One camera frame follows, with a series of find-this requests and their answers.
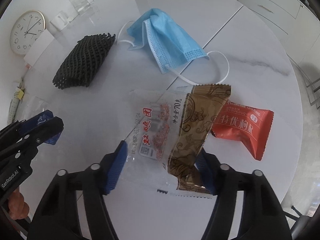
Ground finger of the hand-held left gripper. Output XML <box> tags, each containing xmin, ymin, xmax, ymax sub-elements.
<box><xmin>0</xmin><ymin>110</ymin><xmax>54</xmax><ymax>143</ymax></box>
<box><xmin>24</xmin><ymin>116</ymin><xmax>64</xmax><ymax>155</ymax></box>

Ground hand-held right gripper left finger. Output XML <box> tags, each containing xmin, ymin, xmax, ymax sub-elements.
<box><xmin>26</xmin><ymin>140</ymin><xmax>129</xmax><ymax>240</ymax></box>

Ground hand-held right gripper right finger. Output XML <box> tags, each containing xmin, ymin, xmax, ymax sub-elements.
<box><xmin>194</xmin><ymin>149</ymin><xmax>293</xmax><ymax>240</ymax></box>

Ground blue wrapper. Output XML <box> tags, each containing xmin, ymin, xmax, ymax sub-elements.
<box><xmin>35</xmin><ymin>112</ymin><xmax>62</xmax><ymax>145</ymax></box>

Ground clear brown snack wrapper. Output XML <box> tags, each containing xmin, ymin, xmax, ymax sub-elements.
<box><xmin>126</xmin><ymin>84</ymin><xmax>232</xmax><ymax>198</ymax></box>

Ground person's left hand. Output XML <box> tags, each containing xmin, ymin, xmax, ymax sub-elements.
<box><xmin>7</xmin><ymin>187</ymin><xmax>29</xmax><ymax>222</ymax></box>

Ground cream folding ruler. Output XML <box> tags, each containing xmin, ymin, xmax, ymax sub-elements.
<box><xmin>7</xmin><ymin>79</ymin><xmax>25</xmax><ymax>123</ymax></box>

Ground red snack packet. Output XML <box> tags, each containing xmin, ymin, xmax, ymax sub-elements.
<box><xmin>211</xmin><ymin>100</ymin><xmax>275</xmax><ymax>161</ymax></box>

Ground black foam net sleeve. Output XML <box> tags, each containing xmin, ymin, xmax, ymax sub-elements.
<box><xmin>52</xmin><ymin>32</ymin><xmax>116</xmax><ymax>90</ymax></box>

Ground white card box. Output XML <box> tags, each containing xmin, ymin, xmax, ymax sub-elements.
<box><xmin>24</xmin><ymin>29</ymin><xmax>55</xmax><ymax>65</ymax></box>

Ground dark grey chair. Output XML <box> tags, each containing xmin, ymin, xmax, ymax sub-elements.
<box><xmin>285</xmin><ymin>206</ymin><xmax>315</xmax><ymax>240</ymax></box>

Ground clear drinking glass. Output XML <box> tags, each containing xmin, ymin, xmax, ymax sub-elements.
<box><xmin>69</xmin><ymin>0</ymin><xmax>93</xmax><ymax>13</ymax></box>

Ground blue face mask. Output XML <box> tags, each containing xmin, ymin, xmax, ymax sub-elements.
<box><xmin>117</xmin><ymin>8</ymin><xmax>230</xmax><ymax>85</ymax></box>

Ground round white wall clock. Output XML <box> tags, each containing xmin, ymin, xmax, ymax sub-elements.
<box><xmin>9</xmin><ymin>10</ymin><xmax>46</xmax><ymax>56</ymax></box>

